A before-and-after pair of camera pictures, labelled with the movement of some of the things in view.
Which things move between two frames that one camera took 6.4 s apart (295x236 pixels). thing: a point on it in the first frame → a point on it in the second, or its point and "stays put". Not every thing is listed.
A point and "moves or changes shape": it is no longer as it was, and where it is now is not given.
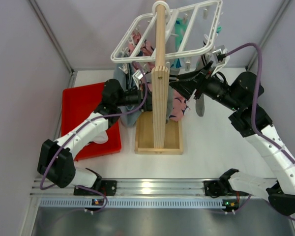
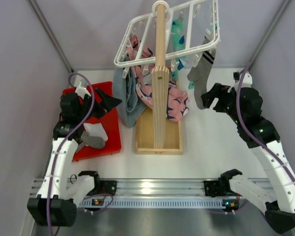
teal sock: x=219 y=28 → x=203 y=62
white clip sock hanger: x=191 y=30 moves or changes shape
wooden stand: x=155 y=135 stays put
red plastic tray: x=78 y=103 stays put
